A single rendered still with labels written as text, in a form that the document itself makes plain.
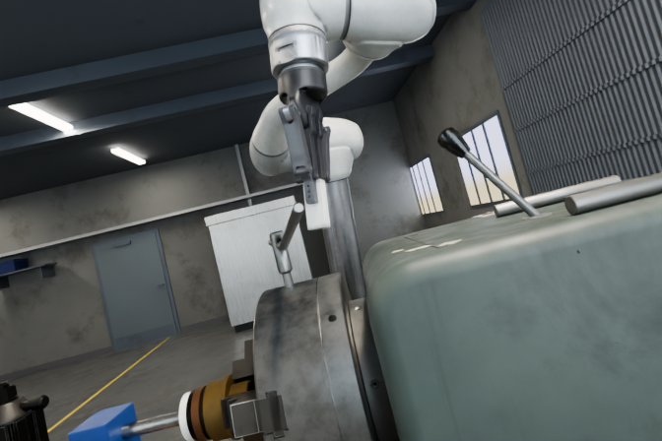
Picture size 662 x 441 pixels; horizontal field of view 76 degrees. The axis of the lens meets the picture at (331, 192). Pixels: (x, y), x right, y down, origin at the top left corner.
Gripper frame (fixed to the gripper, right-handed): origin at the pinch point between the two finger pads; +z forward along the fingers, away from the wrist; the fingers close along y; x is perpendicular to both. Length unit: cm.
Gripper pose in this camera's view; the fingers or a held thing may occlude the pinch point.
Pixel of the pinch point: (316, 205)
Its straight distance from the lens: 61.6
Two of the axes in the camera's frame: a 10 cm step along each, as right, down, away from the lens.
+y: -4.1, -1.2, -9.0
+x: 9.0, -1.8, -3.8
